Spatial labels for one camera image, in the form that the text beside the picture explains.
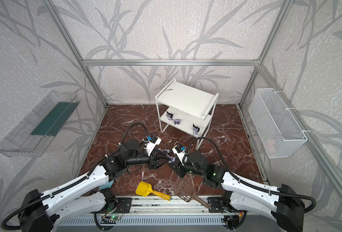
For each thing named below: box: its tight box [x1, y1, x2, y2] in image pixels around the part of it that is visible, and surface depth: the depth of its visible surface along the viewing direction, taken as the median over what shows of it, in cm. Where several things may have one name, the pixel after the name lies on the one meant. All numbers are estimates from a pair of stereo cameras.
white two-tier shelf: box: [155, 78, 220, 151], surface depth 82 cm
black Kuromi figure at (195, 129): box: [192, 123, 200, 135], surface depth 82 cm
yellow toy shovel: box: [135, 181, 172, 202], surface depth 79 cm
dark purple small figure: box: [173, 118, 182, 125], surface depth 87 cm
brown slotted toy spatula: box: [173, 179, 212, 209], surface depth 79 cm
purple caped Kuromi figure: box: [167, 154, 176, 163], surface depth 71 cm
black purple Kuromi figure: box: [166, 110, 174, 121], surface depth 89 cm
